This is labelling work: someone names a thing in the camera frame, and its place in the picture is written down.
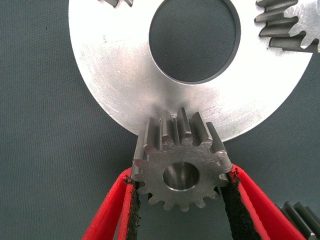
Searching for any large steel gear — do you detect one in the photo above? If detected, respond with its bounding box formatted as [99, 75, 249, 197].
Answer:
[274, 200, 320, 240]

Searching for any dark grey table cloth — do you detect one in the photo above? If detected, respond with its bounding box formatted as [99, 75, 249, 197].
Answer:
[0, 0, 320, 240]

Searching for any small steel gear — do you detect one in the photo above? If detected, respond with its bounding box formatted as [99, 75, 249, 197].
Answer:
[253, 0, 320, 54]
[131, 107, 233, 213]
[99, 0, 134, 9]

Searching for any round metal plate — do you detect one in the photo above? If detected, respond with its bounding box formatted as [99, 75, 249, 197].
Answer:
[67, 0, 315, 143]

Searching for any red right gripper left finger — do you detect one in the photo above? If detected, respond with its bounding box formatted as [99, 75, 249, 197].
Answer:
[81, 167, 143, 240]

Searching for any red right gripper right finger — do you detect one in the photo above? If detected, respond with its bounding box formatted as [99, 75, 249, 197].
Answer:
[219, 163, 308, 240]

